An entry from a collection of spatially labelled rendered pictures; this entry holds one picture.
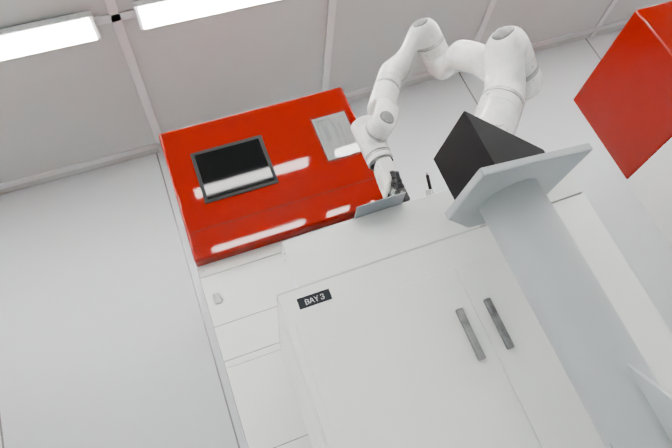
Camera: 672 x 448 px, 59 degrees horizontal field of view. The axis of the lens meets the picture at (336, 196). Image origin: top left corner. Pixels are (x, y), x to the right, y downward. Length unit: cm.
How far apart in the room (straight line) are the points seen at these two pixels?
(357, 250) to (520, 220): 46
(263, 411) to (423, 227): 88
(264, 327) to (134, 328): 176
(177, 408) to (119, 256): 104
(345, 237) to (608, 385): 74
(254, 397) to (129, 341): 180
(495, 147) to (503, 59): 36
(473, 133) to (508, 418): 70
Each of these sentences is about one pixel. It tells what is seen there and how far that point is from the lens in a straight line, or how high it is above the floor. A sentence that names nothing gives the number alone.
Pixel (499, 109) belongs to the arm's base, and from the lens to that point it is 162.
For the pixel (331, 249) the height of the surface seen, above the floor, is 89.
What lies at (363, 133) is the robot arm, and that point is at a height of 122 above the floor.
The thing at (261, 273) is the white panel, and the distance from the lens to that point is 226.
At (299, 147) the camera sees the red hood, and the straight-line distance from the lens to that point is 245.
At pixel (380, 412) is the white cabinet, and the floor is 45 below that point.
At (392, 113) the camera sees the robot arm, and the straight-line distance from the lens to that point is 181.
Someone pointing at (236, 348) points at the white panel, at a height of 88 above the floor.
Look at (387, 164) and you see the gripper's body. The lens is 176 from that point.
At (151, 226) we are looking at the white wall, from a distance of 407.
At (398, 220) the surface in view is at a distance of 168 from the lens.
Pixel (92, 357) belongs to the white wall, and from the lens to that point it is 388.
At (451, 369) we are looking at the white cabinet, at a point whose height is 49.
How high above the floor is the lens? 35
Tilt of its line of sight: 24 degrees up
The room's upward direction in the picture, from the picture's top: 23 degrees counter-clockwise
